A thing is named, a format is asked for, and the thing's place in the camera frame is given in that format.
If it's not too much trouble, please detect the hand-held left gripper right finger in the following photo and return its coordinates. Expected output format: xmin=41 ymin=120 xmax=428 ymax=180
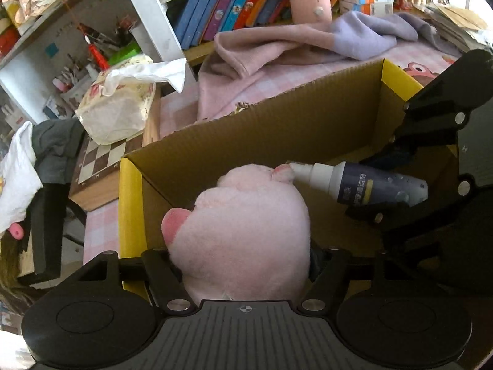
xmin=298 ymin=247 xmax=436 ymax=315

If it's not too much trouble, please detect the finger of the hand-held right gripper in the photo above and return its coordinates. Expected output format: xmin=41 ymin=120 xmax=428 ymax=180
xmin=360 ymin=79 xmax=476 ymax=170
xmin=344 ymin=173 xmax=480 ymax=253

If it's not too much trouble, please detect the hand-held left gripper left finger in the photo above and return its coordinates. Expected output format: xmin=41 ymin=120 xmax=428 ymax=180
xmin=58 ymin=247 xmax=197 ymax=315

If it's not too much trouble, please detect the white and navy spray bottle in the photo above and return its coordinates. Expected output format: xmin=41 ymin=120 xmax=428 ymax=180
xmin=287 ymin=161 xmax=429 ymax=206

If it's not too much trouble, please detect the pink plush toy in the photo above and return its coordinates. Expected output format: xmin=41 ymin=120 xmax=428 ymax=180
xmin=162 ymin=164 xmax=312 ymax=305

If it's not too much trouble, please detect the yellow cardboard box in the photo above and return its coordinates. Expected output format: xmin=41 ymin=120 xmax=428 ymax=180
xmin=119 ymin=59 xmax=493 ymax=370

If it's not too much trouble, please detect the red container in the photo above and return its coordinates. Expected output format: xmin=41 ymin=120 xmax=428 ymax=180
xmin=0 ymin=27 xmax=21 ymax=59

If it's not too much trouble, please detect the stack of papers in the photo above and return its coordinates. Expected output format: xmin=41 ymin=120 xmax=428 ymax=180
xmin=416 ymin=2 xmax=493 ymax=52

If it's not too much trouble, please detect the black stand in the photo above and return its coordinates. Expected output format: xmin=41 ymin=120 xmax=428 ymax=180
xmin=30 ymin=183 xmax=70 ymax=282

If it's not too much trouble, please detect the wooden chessboard box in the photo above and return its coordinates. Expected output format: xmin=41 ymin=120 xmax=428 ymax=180
xmin=68 ymin=85 xmax=161 ymax=212

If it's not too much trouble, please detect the brown fuzzy object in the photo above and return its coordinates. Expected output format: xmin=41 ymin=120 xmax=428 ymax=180
xmin=0 ymin=235 xmax=32 ymax=319

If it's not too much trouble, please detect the floral tissue pack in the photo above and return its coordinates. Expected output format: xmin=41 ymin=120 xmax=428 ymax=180
xmin=74 ymin=58 xmax=187 ymax=146

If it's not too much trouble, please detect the grey cloth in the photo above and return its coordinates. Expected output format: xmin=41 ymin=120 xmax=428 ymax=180
xmin=31 ymin=117 xmax=85 ymax=183

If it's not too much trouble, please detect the white cloth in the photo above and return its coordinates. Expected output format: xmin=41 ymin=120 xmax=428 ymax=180
xmin=0 ymin=121 xmax=44 ymax=234

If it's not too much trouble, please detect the pink and purple cloth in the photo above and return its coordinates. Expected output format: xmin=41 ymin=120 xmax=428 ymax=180
xmin=196 ymin=11 xmax=438 ymax=122

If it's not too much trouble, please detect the pen holder with stationery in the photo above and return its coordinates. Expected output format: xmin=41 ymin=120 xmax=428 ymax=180
xmin=52 ymin=60 xmax=99 ymax=103

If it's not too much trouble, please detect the green plastic case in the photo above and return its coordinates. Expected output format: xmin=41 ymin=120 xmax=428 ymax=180
xmin=108 ymin=42 xmax=141 ymax=66

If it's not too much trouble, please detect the row of colourful books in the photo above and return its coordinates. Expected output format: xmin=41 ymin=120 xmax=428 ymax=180
xmin=173 ymin=0 xmax=401 ymax=49

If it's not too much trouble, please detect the white bookshelf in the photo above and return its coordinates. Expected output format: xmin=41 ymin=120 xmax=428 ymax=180
xmin=0 ymin=0 xmax=216 ymax=124

